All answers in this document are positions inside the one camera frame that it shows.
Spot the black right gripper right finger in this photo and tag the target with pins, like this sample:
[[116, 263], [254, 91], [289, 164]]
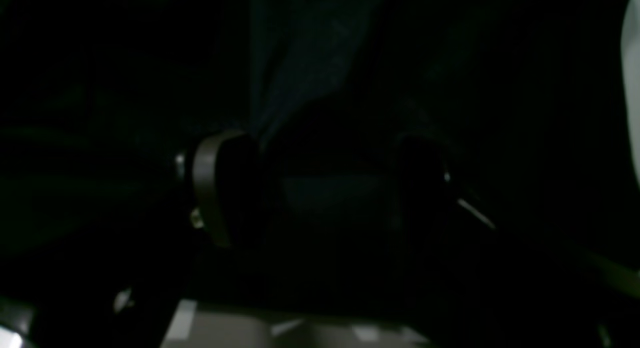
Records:
[[471, 280]]

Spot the black T-shirt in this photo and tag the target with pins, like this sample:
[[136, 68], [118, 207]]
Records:
[[525, 98]]

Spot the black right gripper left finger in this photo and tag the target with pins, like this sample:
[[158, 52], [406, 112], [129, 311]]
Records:
[[118, 282]]

